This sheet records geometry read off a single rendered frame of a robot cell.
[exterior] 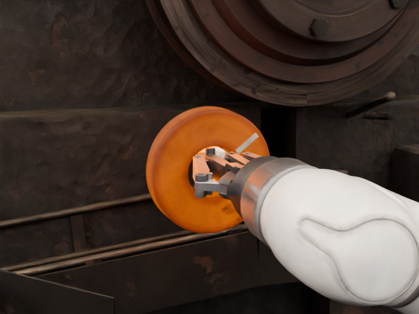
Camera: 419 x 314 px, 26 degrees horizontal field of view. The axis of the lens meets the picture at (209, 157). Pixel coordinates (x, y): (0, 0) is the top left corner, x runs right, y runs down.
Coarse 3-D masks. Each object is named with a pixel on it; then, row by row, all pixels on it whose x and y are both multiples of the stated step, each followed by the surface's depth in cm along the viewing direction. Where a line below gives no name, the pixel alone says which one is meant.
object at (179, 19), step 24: (168, 0) 121; (168, 24) 127; (192, 24) 123; (192, 48) 123; (216, 48) 125; (408, 48) 135; (216, 72) 125; (240, 72) 126; (360, 72) 133; (384, 72) 134; (264, 96) 128; (288, 96) 129; (312, 96) 131; (336, 96) 132
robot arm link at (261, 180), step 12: (264, 168) 89; (276, 168) 87; (288, 168) 86; (300, 168) 86; (312, 168) 86; (252, 180) 89; (264, 180) 87; (276, 180) 85; (252, 192) 88; (264, 192) 86; (252, 204) 87; (252, 216) 87; (252, 228) 89; (264, 240) 87
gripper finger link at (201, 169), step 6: (198, 156) 105; (198, 162) 103; (204, 162) 103; (198, 168) 100; (204, 168) 100; (198, 174) 97; (204, 174) 97; (198, 180) 96; (204, 180) 97; (198, 192) 97; (204, 192) 97
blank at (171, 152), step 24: (192, 120) 107; (216, 120) 108; (240, 120) 109; (168, 144) 107; (192, 144) 108; (216, 144) 109; (240, 144) 110; (264, 144) 111; (168, 168) 108; (168, 192) 108; (192, 192) 109; (216, 192) 112; (168, 216) 109; (192, 216) 110; (216, 216) 111; (240, 216) 112
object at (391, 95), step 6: (384, 96) 126; (390, 96) 124; (372, 102) 131; (378, 102) 129; (384, 102) 127; (360, 108) 136; (366, 108) 134; (348, 114) 142; (354, 114) 140; (366, 114) 129; (372, 114) 128; (378, 114) 127; (384, 114) 126; (390, 114) 125
